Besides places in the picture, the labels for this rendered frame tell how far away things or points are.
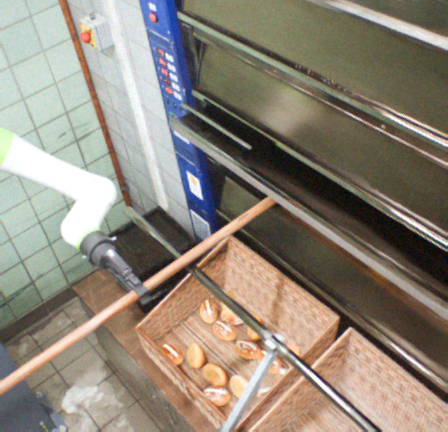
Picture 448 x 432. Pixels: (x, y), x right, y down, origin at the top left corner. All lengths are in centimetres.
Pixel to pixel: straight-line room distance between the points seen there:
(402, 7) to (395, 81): 16
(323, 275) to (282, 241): 19
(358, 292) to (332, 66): 76
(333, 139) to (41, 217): 180
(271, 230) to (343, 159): 61
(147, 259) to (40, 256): 93
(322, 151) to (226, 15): 44
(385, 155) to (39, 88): 168
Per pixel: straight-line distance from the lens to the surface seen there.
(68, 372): 326
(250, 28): 171
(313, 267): 209
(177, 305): 243
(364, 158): 161
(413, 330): 191
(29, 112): 287
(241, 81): 189
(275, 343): 169
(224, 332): 239
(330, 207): 168
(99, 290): 272
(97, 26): 246
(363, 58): 146
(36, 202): 309
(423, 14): 133
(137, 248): 251
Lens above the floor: 257
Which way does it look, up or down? 43 degrees down
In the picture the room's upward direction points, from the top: 11 degrees counter-clockwise
